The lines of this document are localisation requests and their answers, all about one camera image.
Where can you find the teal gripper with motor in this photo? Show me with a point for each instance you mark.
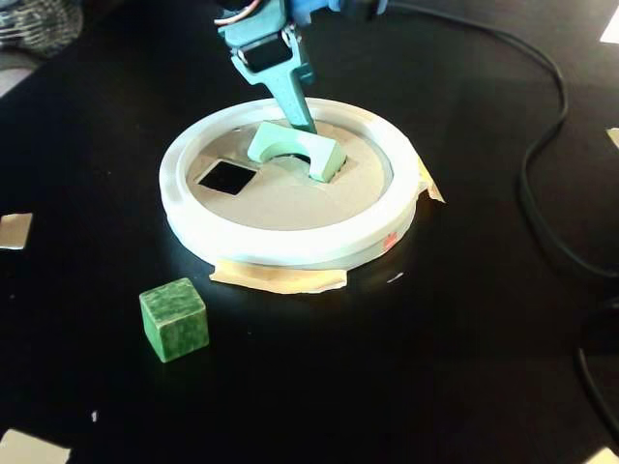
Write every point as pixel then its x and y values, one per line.
pixel 265 57

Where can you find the mint green U-shaped block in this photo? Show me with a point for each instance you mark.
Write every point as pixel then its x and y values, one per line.
pixel 329 162

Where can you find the long beige masking tape strip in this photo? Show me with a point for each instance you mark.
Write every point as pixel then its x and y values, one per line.
pixel 280 280

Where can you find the patterned grey cloth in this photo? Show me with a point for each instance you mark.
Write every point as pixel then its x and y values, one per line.
pixel 34 24

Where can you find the dark green wooden cube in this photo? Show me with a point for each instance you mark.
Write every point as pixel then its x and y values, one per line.
pixel 179 333

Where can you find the white paper sheet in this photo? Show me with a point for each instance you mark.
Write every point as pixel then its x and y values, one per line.
pixel 611 26

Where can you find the beige paper patch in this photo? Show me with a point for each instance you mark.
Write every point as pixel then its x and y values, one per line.
pixel 614 137
pixel 607 456
pixel 14 231
pixel 29 447

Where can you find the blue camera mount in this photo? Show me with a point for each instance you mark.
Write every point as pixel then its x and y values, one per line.
pixel 319 7

